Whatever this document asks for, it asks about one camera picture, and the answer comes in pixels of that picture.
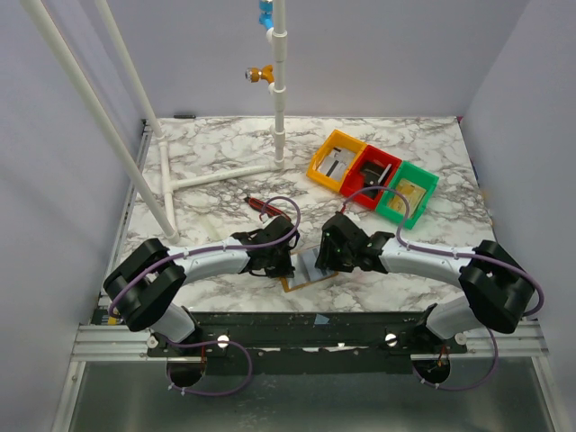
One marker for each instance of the white PVC pipe frame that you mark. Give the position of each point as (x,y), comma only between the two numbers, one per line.
(164,215)

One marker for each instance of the yellow plastic bin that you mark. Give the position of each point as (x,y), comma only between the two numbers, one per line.
(337,139)

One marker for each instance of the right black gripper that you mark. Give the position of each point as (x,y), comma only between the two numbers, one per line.
(328,259)

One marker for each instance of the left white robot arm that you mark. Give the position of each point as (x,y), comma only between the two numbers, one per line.
(143,287)

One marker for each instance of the red black utility knife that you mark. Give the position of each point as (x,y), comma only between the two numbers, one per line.
(259,206)

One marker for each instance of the cards in yellow bin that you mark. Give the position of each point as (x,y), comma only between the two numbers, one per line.
(335,164)

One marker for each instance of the black mounting rail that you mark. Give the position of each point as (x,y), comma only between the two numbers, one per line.
(277,343)

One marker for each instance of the green plastic bin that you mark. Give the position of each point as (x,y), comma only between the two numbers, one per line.
(416,175)

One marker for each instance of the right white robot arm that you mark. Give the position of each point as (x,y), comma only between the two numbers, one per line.
(495,288)

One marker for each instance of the red plastic bin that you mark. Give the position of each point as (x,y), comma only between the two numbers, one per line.
(354,180)

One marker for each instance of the black items in red bin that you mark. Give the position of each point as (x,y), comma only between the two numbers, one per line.
(374,174)

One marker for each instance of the orange camera on pole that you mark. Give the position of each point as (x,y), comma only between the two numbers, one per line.
(255,74)

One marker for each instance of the gold cards in green bin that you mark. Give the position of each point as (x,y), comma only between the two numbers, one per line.
(412,192)

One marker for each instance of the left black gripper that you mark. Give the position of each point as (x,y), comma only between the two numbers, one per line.
(279,262)

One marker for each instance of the mustard yellow card holder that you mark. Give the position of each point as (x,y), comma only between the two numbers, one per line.
(305,271)

